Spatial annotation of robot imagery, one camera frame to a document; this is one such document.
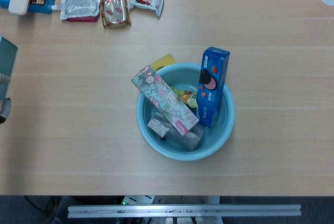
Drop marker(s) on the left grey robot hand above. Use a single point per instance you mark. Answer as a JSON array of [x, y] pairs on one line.
[[5, 109]]

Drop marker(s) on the floral pink green box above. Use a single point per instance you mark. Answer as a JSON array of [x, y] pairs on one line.
[[164, 98]]

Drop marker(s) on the yellow green snack packet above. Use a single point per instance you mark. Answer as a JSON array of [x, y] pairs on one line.
[[186, 96]]

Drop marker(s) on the grey garbage bag roll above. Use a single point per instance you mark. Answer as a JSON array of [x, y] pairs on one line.
[[188, 140]]

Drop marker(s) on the blue Oreo cookie box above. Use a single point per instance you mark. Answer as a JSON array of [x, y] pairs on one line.
[[211, 91]]

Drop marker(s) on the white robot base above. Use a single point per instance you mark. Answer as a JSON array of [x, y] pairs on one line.
[[138, 200]]

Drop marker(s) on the light blue plastic basin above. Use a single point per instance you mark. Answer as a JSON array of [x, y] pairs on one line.
[[221, 130]]

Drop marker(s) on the teal green box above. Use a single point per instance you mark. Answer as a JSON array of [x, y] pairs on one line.
[[6, 57]]

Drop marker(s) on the white spout pouch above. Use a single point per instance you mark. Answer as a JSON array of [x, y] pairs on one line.
[[78, 4]]

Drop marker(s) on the gold red biscuit pack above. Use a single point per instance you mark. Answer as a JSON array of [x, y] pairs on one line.
[[113, 2]]

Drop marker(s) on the yellow sponge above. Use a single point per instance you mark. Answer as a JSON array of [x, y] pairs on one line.
[[163, 62]]

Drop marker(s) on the aluminium rail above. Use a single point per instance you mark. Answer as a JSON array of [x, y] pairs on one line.
[[182, 211]]

